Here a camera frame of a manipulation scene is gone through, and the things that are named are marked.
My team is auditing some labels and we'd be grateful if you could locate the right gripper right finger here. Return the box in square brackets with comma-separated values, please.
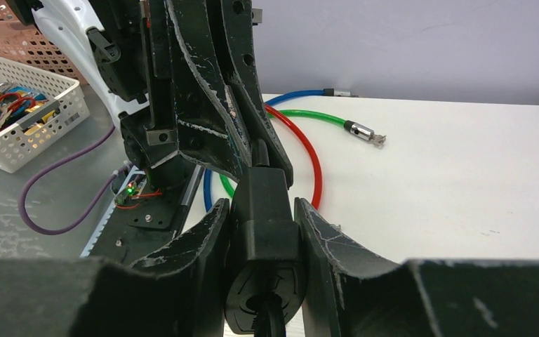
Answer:
[294, 199, 539, 336]

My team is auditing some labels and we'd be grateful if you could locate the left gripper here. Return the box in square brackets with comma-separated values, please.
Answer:
[88, 1, 294, 187]

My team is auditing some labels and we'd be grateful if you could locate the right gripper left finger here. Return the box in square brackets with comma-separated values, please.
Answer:
[0, 199, 230, 336]

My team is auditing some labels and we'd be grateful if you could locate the black padlock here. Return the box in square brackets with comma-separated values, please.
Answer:
[225, 140, 307, 336]

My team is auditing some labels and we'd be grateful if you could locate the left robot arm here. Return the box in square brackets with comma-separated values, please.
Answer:
[8, 1, 293, 189]

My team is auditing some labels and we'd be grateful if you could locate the white plastic basket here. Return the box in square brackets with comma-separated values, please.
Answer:
[0, 57, 90, 173]

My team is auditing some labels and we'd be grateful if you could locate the pink plastic basket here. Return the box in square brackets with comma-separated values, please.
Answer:
[0, 1, 87, 85]

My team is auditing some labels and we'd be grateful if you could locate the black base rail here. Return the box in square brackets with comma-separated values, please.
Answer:
[79, 166, 204, 266]

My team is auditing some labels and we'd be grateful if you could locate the blue cable lock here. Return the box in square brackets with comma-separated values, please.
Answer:
[203, 88, 359, 213]

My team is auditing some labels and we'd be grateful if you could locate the red cable lock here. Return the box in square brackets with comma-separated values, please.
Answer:
[264, 104, 324, 210]

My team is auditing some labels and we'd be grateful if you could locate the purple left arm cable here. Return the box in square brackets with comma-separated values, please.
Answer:
[17, 123, 133, 237]

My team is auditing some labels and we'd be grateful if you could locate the green cable lock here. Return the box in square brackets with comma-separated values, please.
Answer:
[218, 109, 387, 200]

